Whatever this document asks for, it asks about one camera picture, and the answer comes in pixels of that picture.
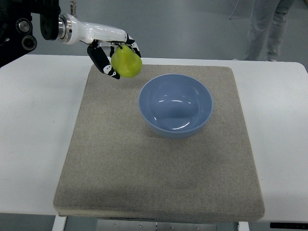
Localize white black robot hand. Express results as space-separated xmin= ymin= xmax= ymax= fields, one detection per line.
xmin=58 ymin=14 xmax=141 ymax=79

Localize green pear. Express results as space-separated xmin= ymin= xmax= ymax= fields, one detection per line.
xmin=111 ymin=44 xmax=142 ymax=78

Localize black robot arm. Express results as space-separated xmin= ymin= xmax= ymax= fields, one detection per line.
xmin=0 ymin=0 xmax=61 ymax=67

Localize blue bowl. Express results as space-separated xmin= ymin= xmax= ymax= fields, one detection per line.
xmin=138 ymin=74 xmax=214 ymax=139

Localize grey felt mat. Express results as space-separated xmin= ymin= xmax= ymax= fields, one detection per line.
xmin=53 ymin=65 xmax=265 ymax=223

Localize metal chair legs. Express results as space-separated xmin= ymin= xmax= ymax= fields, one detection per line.
xmin=229 ymin=0 xmax=240 ymax=20

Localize person in grey trousers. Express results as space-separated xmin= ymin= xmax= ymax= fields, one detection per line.
xmin=244 ymin=0 xmax=294 ymax=62

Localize white table frame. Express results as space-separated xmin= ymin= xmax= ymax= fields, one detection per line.
xmin=52 ymin=216 xmax=308 ymax=231

